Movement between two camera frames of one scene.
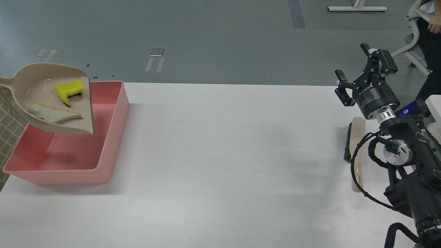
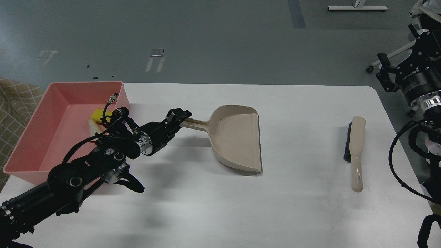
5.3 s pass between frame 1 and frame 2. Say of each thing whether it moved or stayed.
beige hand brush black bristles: stayed
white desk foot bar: stayed
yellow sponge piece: moved
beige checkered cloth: stayed
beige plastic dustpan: moved
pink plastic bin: stayed
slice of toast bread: moved
